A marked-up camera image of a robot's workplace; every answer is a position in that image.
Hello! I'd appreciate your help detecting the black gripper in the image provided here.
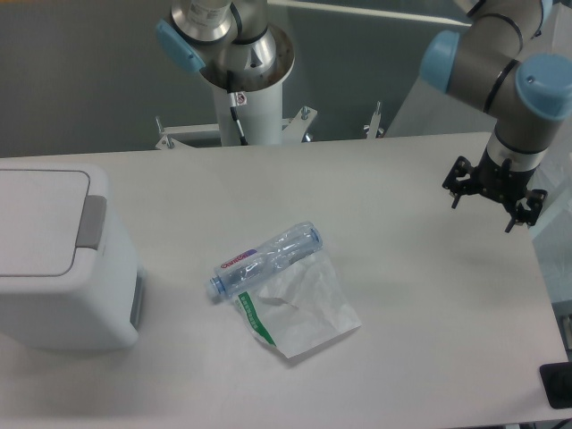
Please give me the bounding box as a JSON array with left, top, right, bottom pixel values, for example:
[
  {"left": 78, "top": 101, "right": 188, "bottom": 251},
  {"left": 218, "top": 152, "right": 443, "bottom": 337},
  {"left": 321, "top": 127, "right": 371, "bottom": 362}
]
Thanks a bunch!
[{"left": 442, "top": 151, "right": 548, "bottom": 232}]

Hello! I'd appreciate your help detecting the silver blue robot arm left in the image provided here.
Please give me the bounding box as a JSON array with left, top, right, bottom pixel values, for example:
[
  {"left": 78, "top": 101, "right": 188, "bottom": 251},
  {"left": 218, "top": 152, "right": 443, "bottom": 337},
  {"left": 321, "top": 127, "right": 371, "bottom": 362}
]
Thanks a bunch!
[{"left": 156, "top": 1, "right": 567, "bottom": 226}]

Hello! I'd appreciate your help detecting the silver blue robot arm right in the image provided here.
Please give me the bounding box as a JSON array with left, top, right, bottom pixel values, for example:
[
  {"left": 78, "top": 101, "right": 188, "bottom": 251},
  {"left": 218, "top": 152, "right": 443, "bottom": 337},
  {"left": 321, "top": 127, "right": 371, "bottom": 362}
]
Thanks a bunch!
[{"left": 419, "top": 1, "right": 571, "bottom": 214}]

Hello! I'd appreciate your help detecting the white plastic trash can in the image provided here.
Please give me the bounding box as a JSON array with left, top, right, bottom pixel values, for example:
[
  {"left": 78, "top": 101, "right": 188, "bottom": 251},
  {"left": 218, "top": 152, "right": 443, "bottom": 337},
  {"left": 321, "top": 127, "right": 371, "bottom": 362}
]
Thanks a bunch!
[{"left": 1, "top": 160, "right": 144, "bottom": 350}]

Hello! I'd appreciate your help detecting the white trash can lid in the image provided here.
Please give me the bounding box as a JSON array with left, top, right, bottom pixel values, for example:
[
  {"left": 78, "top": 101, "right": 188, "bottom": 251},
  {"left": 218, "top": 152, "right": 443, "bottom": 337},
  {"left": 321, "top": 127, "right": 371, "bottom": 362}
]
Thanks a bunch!
[{"left": 1, "top": 164, "right": 109, "bottom": 277}]

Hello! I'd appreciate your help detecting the black device at table edge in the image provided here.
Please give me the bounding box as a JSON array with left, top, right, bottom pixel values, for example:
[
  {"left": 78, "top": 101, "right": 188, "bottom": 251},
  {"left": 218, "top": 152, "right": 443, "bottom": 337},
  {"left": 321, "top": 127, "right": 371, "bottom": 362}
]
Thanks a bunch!
[{"left": 539, "top": 362, "right": 572, "bottom": 409}]

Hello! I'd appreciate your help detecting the clear empty plastic bottle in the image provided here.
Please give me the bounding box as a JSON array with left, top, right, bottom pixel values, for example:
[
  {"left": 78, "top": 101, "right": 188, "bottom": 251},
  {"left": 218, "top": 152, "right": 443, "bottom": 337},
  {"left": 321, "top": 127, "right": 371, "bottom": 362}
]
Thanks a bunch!
[{"left": 206, "top": 222, "right": 323, "bottom": 301}]

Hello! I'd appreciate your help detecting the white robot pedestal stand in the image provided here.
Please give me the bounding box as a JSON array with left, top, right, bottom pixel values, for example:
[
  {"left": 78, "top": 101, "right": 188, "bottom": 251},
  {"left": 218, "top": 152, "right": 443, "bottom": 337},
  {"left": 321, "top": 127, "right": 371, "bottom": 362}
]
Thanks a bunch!
[{"left": 156, "top": 24, "right": 317, "bottom": 149}]

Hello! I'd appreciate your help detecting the black cable on pedestal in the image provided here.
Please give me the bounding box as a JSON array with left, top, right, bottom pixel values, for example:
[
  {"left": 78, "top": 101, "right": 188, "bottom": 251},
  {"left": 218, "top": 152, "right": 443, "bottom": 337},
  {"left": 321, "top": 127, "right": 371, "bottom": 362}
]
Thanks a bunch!
[{"left": 225, "top": 71, "right": 249, "bottom": 147}]

